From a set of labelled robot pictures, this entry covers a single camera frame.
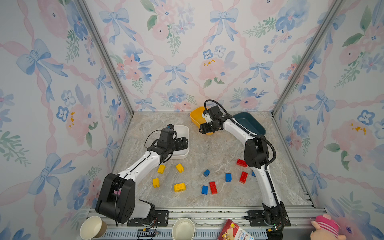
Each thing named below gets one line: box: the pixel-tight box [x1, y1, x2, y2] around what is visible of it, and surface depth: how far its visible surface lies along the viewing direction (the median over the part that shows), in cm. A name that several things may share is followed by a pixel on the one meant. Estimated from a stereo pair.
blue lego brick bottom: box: [201, 185, 209, 195], surface depth 84 cm
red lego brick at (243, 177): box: [239, 171, 248, 184], surface depth 88 cm
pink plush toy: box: [310, 214, 347, 240], surface depth 68 cm
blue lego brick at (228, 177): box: [225, 173, 232, 183], surface depth 87 cm
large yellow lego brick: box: [174, 183, 187, 193], surface depth 83 cm
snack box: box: [217, 218, 255, 240], surface depth 69 cm
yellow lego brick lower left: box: [152, 178, 160, 188], surface depth 85 cm
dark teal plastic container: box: [233, 112, 267, 136], surface depth 113 cm
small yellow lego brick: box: [176, 163, 185, 173], surface depth 90 cm
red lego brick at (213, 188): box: [209, 181, 218, 195], surface depth 84 cm
